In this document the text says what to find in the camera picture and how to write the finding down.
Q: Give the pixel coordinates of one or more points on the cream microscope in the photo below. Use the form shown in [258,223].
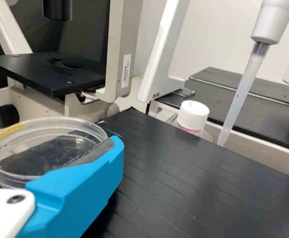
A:
[47,72]

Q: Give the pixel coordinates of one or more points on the petri dish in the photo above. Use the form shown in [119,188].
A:
[35,138]

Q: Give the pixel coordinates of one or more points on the pipette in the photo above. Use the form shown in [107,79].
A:
[238,99]

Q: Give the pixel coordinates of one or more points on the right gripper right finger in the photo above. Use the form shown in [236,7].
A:
[80,193]

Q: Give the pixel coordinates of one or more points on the white-capped bottle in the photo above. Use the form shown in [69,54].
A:
[193,112]

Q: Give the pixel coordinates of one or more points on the white pipette stand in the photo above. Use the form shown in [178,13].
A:
[162,62]

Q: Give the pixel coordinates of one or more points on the black platform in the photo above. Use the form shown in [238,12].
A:
[184,186]
[258,114]

